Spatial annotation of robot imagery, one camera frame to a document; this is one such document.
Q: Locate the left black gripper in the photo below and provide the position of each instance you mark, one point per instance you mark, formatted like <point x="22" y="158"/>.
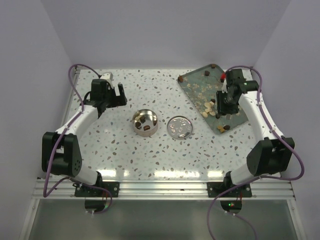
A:
<point x="118" y="100"/>

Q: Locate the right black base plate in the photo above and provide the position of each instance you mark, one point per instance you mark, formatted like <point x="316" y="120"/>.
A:
<point x="218" y="189"/>

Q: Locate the green floral metal tray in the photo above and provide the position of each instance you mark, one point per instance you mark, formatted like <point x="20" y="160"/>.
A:
<point x="200" y="89"/>

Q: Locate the chocolates at tray corner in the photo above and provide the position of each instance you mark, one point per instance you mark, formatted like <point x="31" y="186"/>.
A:
<point x="223" y="129"/>

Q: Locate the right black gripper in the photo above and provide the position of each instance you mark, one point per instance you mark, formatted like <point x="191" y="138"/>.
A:
<point x="222" y="108"/>

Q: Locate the red cable connector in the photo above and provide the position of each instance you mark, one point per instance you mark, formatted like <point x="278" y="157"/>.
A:
<point x="222" y="77"/>

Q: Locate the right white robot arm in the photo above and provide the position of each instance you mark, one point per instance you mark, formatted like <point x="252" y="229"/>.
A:
<point x="272" y="151"/>

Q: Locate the aluminium rail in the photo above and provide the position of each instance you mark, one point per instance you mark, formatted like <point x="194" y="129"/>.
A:
<point x="264" y="189"/>

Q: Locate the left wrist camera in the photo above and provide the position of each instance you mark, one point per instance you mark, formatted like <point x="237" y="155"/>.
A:
<point x="108" y="76"/>

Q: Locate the round silver tin lid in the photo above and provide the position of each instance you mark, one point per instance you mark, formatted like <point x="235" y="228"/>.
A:
<point x="179" y="127"/>

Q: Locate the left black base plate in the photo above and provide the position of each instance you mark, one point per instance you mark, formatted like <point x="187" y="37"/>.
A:
<point x="82" y="191"/>

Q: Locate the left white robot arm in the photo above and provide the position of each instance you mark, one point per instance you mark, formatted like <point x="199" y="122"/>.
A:
<point x="61" y="154"/>

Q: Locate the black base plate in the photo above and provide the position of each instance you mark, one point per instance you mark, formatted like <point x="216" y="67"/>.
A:
<point x="218" y="189"/>
<point x="82" y="191"/>

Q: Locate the dark chocolate tray left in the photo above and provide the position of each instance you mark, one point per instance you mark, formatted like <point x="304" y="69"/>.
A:
<point x="180" y="79"/>

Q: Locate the round silver tin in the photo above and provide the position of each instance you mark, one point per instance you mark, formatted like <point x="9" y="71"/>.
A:
<point x="150" y="116"/>

